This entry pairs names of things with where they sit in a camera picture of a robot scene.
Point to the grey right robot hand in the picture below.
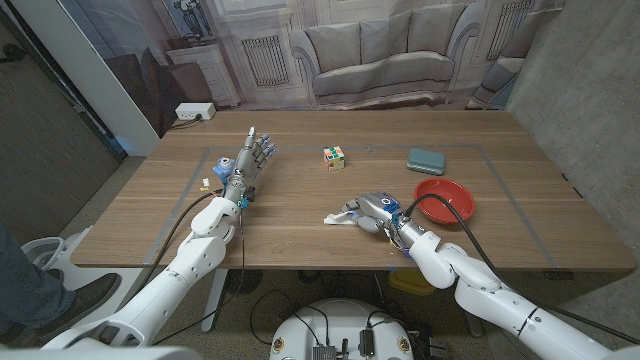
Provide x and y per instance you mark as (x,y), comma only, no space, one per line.
(380,212)

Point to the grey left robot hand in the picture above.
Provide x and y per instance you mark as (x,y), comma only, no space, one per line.
(242,172)

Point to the white paper towel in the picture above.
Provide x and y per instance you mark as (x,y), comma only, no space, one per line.
(337,218)

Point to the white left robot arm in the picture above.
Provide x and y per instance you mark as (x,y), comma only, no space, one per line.
(195,255)

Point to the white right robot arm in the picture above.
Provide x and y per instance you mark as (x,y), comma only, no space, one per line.
(490,295)

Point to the red bowl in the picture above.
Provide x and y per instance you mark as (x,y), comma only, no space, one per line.
(435,212)

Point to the colourful puzzle cube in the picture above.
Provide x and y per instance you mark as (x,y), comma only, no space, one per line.
(334,159)

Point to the teal rounded sponge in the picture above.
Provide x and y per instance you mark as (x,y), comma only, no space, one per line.
(425,161)

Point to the yellow object under table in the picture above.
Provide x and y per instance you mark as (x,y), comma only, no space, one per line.
(402,282)

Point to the white power strip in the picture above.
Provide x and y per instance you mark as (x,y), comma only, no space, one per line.
(195,111)

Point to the black round floor grille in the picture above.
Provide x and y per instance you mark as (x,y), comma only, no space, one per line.
(242,282)

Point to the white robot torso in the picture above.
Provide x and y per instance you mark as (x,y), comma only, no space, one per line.
(340,320)

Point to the white table leg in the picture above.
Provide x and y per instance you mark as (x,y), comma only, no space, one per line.
(214,300)

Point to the grey table leg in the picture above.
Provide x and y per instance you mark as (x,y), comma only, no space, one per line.
(475,330)

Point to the printed living room backdrop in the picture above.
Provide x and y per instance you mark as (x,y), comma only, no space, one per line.
(380,55)

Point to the white plastic stand base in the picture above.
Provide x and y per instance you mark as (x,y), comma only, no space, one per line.
(75,260)

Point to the dark leather shoe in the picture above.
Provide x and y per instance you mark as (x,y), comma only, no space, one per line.
(95,292)

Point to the person's leg in jeans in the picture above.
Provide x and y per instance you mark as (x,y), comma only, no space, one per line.
(25,290)

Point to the blue toy camera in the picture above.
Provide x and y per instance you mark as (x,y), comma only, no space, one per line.
(223,167)

